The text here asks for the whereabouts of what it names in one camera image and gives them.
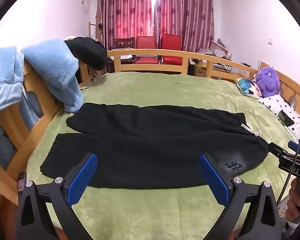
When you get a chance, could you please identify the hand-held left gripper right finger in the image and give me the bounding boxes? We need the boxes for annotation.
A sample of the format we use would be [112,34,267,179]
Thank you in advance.
[199,153,283,240]

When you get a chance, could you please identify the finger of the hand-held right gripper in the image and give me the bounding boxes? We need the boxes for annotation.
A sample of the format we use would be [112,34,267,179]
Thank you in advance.
[268,142,288,160]
[287,141,300,156]

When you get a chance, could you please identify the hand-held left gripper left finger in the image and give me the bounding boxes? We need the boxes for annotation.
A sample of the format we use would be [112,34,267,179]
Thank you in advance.
[15,152,98,240]

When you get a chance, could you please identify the black pants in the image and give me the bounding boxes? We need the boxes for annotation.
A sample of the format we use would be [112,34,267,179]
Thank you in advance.
[40,102,269,190]

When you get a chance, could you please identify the person's right hand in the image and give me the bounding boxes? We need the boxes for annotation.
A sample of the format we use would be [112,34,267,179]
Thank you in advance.
[285,179,300,228]

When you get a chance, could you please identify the dark phone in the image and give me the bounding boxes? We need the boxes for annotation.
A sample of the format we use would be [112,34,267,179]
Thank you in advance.
[277,110,295,127]

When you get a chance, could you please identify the white floral pillow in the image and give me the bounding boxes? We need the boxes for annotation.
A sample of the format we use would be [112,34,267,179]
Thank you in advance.
[259,95,300,143]

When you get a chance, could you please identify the star print bed sheet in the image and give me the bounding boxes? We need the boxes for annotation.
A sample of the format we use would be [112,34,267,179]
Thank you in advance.
[277,197,290,230]

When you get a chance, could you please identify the purple plush toy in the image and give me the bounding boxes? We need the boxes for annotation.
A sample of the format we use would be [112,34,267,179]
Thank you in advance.
[255,66,280,98]

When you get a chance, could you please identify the geometric print pillow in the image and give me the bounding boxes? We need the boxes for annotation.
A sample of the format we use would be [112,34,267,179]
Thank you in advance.
[236,77,263,99]

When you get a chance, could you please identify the cardboard box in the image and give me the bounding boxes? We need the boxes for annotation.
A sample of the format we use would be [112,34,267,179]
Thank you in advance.
[194,60,210,77]

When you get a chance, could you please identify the green bed blanket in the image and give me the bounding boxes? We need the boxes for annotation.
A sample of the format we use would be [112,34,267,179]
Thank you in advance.
[25,71,300,240]

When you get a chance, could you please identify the pile of boxes and bags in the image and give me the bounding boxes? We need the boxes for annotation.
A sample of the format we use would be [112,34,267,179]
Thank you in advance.
[197,39,233,67]

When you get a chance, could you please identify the light blue fleece blanket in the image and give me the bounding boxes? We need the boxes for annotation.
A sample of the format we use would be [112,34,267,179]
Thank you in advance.
[0,38,83,130]

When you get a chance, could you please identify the black garment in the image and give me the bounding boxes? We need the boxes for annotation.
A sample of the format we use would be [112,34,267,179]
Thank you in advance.
[64,37,109,71]

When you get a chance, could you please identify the dark wooden chair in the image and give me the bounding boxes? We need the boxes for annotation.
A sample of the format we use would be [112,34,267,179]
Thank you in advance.
[113,37,135,49]

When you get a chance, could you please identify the red chair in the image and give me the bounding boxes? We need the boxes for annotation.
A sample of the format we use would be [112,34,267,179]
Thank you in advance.
[135,36,159,65]
[161,33,183,67]

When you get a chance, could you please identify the wooden coat rack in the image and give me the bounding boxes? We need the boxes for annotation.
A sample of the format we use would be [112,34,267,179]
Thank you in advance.
[89,15,103,42]

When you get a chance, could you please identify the red floral curtain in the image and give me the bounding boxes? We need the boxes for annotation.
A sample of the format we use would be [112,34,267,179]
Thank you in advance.
[96,0,155,50]
[154,0,214,53]

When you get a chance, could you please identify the grey cable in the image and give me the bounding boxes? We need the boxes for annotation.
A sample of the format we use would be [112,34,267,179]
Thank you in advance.
[276,124,300,205]

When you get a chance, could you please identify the wooden bed frame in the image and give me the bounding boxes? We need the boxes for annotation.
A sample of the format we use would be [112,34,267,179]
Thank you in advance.
[0,49,300,240]

